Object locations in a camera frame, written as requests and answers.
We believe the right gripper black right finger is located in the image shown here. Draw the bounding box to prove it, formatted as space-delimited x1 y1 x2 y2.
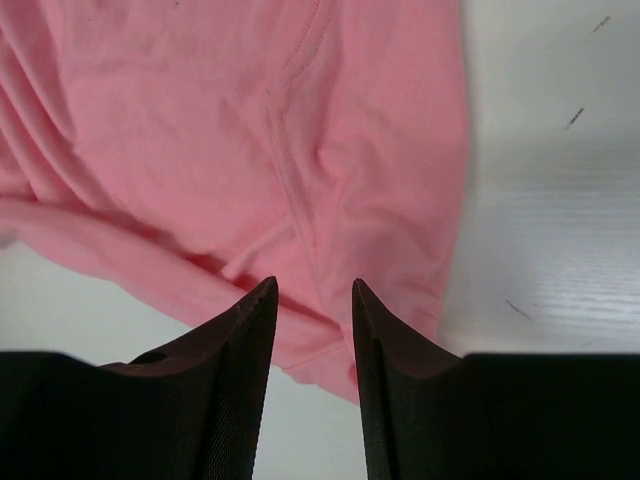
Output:
352 280 639 479

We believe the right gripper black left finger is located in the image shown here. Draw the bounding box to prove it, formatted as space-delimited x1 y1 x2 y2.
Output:
1 278 278 479

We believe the light pink t shirt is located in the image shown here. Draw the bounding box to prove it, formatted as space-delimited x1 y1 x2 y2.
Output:
1 1 469 401

